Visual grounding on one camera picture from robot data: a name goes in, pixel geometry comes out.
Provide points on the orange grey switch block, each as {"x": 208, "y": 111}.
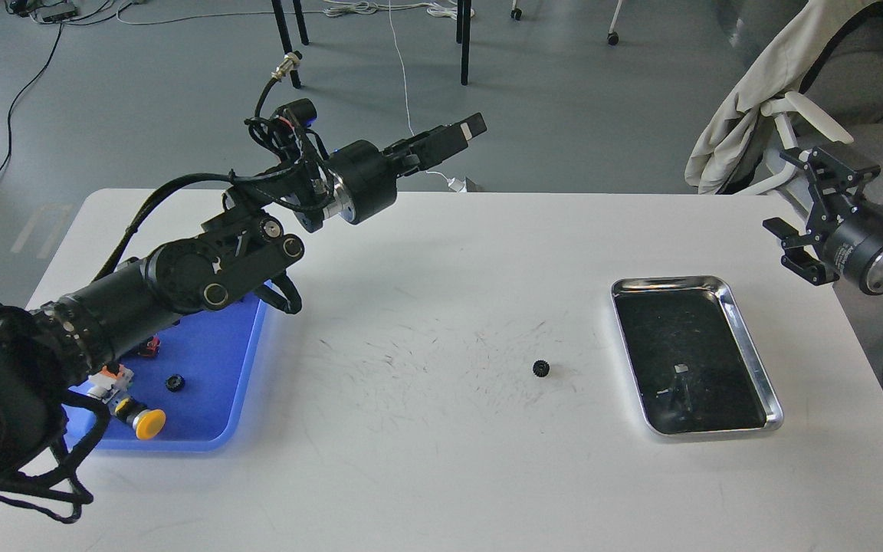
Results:
{"x": 115, "y": 376}

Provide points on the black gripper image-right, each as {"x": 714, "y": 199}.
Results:
{"x": 836, "y": 176}

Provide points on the black table leg right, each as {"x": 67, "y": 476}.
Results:
{"x": 463, "y": 17}

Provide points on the black red switch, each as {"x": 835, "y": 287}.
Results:
{"x": 150, "y": 348}

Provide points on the black table leg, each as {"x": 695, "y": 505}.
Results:
{"x": 288, "y": 38}
{"x": 463, "y": 17}

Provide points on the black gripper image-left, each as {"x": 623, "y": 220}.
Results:
{"x": 364, "y": 178}

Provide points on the beige jacket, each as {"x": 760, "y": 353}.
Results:
{"x": 831, "y": 51}

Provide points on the yellow push button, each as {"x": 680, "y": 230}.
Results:
{"x": 144, "y": 422}

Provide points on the blue plastic tray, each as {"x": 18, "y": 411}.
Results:
{"x": 214, "y": 351}

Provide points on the black table leg left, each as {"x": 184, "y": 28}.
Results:
{"x": 288, "y": 38}

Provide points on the white power adapter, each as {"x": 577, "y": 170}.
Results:
{"x": 463, "y": 185}

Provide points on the silver metal tray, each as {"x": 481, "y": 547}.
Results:
{"x": 696, "y": 371}

